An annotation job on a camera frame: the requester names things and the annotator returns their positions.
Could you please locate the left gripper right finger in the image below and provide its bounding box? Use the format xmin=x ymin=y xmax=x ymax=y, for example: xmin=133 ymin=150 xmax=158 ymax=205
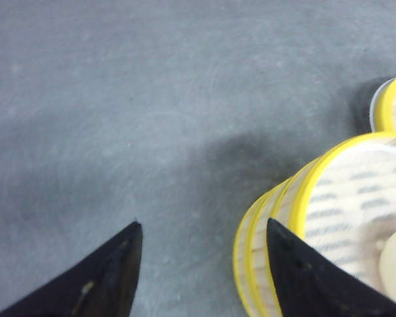
xmin=267 ymin=218 xmax=396 ymax=316

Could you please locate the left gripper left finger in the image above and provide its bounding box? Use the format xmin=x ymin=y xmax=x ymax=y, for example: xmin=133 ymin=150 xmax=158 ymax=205
xmin=0 ymin=221 xmax=143 ymax=316

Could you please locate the front bamboo steamer tray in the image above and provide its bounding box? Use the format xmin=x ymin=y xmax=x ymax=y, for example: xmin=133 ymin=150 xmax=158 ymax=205
xmin=232 ymin=178 xmax=290 ymax=316

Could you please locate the woven bamboo steamer lid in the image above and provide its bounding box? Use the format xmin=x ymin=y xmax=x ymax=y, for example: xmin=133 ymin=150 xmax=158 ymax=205
xmin=373 ymin=77 xmax=396 ymax=131

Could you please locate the white steamer liner cloth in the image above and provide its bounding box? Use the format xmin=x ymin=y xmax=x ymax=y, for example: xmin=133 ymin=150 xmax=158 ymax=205
xmin=304 ymin=137 xmax=396 ymax=290

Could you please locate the white plate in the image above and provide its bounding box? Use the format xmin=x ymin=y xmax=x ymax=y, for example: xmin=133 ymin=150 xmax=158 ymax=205
xmin=369 ymin=78 xmax=395 ymax=132

